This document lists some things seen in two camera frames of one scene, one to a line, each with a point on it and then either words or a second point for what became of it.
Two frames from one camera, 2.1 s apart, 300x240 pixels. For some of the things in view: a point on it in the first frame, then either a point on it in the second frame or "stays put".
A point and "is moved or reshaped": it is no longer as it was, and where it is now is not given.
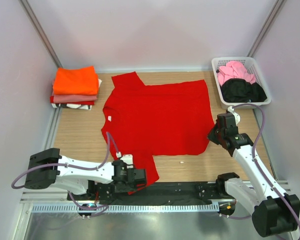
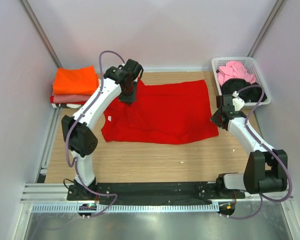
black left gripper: x=130 y=188 → x=130 y=99
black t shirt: x=239 y=90 stays put
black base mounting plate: x=167 y=193 stays put
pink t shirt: x=234 y=70 stays put
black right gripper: x=211 y=134 → x=214 y=120
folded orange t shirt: x=79 y=81 stays put
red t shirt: x=142 y=121 is moved or reshaped
